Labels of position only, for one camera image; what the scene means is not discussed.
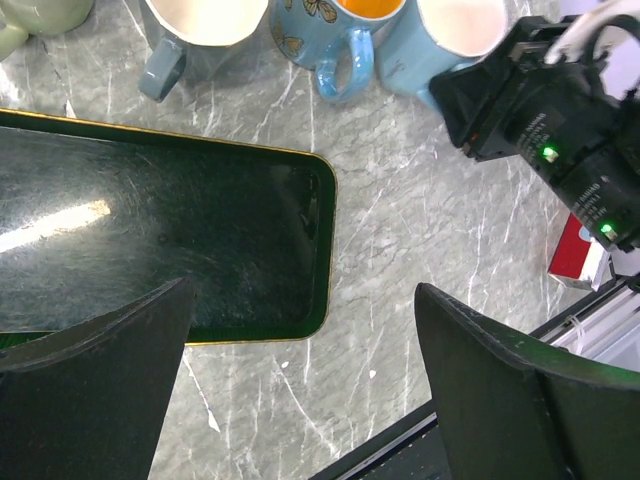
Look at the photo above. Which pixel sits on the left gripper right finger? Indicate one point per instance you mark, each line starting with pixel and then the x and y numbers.
pixel 512 407

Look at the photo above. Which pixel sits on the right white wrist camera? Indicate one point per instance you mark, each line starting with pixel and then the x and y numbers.
pixel 622 70

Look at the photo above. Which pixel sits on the pale green mug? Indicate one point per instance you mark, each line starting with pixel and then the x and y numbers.
pixel 22 19

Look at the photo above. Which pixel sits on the light blue hexagonal mug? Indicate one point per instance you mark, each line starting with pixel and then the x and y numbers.
pixel 431 37

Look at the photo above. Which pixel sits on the blue mug tan rim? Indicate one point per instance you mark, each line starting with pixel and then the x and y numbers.
pixel 333 39

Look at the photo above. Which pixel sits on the dark grey mug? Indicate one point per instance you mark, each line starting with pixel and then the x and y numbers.
pixel 192 39

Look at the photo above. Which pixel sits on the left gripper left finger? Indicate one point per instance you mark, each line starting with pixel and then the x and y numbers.
pixel 89 402

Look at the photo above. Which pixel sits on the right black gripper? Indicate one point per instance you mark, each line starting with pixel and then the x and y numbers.
pixel 557 117

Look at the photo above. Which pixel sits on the black serving tray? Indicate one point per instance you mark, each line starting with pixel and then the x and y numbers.
pixel 96 215

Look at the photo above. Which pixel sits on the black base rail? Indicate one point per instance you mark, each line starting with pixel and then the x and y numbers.
pixel 411 448

